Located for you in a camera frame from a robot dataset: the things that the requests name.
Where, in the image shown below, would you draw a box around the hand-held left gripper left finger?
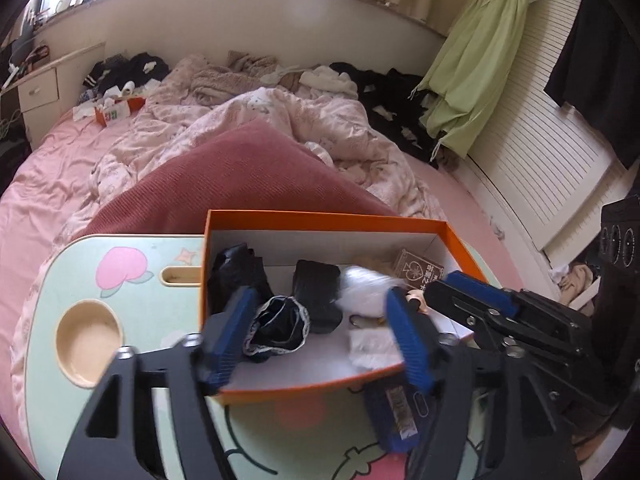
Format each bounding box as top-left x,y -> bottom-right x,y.
56,286 -> 261,480

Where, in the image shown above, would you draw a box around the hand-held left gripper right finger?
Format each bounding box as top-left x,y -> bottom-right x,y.
385,285 -> 583,480

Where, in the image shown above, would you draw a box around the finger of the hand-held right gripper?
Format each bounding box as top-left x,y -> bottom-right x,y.
427,281 -> 586,358
445,271 -> 591,341

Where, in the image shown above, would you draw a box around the black lace cloth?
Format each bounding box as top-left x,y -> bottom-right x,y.
242,295 -> 313,363

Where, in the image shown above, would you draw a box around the brown card box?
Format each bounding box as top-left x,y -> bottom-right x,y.
391,246 -> 446,288

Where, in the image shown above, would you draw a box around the white fur pompom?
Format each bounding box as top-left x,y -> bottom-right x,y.
335,265 -> 401,318

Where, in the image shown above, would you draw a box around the orange cardboard box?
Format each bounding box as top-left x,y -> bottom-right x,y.
200,209 -> 493,407

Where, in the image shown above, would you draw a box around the black pouch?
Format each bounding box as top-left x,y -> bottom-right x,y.
291,259 -> 345,335

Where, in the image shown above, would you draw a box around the green cartoon print desktop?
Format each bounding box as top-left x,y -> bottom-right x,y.
10,232 -> 501,480

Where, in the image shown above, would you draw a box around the white fabric piece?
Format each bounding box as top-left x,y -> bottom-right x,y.
347,327 -> 407,372

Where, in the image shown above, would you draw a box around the beige crumpled clothing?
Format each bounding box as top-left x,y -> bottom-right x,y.
550,264 -> 598,306

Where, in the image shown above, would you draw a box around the white louvered door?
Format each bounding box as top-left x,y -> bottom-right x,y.
465,0 -> 626,261

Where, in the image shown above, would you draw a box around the pile of black clothes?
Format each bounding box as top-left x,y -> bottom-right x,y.
330,61 -> 451,168

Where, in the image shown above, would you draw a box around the pale pink quilt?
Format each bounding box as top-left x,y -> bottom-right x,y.
65,85 -> 441,221

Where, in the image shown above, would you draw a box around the green hanging garment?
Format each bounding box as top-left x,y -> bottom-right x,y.
419,0 -> 546,156

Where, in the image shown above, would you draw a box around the black hanging garment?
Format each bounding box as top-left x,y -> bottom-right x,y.
544,0 -> 640,171

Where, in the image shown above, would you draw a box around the small orange tissue box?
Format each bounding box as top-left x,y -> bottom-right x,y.
94,96 -> 147,127

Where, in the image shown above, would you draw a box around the beige fleece clothes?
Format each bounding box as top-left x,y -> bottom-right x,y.
227,51 -> 278,76

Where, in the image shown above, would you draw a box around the black and white clothes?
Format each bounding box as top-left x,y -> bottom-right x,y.
82,52 -> 171,98

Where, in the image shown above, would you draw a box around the white drawer cabinet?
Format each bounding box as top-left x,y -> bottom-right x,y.
17,42 -> 108,148

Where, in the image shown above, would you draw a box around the pink corduroy cushion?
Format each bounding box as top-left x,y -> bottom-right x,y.
80,120 -> 401,241

